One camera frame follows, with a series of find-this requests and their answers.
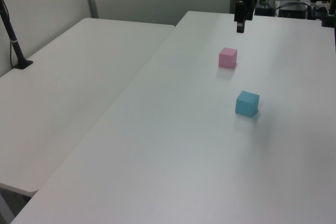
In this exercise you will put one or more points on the pink cube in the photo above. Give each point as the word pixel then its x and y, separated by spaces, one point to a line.
pixel 227 57

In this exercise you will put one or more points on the black camera stand pole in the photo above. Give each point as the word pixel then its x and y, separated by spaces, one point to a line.
pixel 11 37

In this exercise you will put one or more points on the black electronics box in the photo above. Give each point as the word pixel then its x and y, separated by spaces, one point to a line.
pixel 292 10

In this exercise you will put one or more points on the black table clamp mount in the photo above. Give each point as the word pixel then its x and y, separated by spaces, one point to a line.
pixel 329 16

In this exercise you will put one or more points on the blue cube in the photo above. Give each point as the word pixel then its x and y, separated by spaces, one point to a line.
pixel 246 104

